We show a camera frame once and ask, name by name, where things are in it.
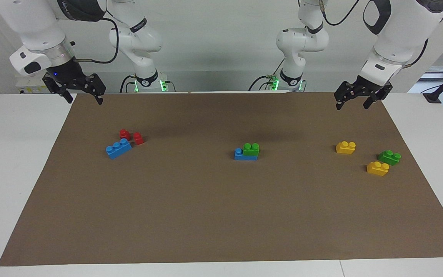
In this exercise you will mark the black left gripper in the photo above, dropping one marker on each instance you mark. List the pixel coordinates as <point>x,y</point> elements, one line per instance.
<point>360,88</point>

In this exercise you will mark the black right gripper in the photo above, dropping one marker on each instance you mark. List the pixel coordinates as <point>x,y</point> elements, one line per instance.
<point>69,77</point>

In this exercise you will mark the green two-stud toy block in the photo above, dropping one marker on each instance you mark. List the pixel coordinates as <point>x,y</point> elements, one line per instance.
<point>389,157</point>
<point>251,150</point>

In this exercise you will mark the blue three-stud toy block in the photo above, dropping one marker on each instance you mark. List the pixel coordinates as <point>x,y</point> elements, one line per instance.
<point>118,149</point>
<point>244,157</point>

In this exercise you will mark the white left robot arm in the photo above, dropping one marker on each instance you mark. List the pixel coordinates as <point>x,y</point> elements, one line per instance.
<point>394,34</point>

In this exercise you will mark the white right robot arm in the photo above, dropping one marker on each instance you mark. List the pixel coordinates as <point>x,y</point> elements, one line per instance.
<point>37,27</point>

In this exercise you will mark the yellow two-stud toy block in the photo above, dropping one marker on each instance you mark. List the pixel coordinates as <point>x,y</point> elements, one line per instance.
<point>345,147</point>
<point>377,169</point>

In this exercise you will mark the red single-stud toy block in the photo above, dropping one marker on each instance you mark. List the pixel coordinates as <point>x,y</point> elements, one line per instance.
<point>124,134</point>
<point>139,139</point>

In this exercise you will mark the white box with labels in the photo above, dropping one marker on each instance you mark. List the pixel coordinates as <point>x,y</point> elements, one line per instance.
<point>29,84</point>

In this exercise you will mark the brown paper mat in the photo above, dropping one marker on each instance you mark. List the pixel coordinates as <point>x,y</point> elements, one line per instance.
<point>221,211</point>

